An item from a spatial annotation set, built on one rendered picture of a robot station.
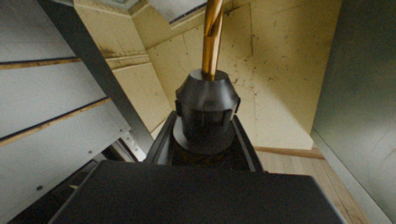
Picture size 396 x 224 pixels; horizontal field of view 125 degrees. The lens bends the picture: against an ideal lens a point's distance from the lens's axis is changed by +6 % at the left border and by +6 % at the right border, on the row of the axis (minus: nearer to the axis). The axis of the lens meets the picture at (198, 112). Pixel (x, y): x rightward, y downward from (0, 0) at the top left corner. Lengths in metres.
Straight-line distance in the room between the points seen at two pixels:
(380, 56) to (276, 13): 0.54
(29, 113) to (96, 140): 0.18
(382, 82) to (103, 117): 1.18
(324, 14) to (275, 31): 0.24
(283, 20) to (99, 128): 1.20
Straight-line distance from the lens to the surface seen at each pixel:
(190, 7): 1.13
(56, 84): 0.58
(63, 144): 0.57
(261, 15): 1.05
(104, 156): 0.75
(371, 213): 1.11
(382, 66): 0.89
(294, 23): 1.08
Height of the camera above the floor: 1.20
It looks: 26 degrees up
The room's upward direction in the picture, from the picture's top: 162 degrees clockwise
